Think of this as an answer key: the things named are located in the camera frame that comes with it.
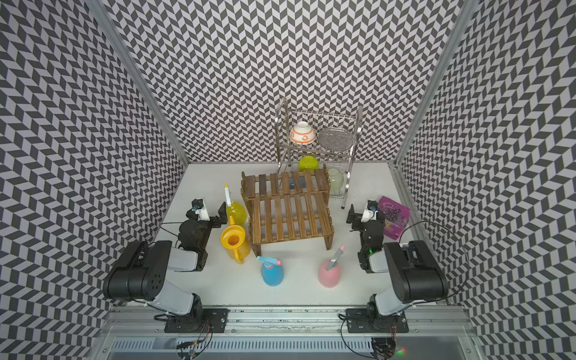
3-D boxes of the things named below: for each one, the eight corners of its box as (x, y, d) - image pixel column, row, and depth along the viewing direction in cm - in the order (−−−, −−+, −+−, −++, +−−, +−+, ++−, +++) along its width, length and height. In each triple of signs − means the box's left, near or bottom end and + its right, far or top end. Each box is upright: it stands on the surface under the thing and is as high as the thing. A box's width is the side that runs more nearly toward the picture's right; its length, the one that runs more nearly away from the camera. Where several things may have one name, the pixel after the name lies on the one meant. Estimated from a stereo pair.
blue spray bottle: (262, 286, 82) (255, 269, 68) (264, 273, 84) (257, 255, 71) (283, 286, 82) (280, 269, 68) (284, 273, 85) (281, 255, 71)
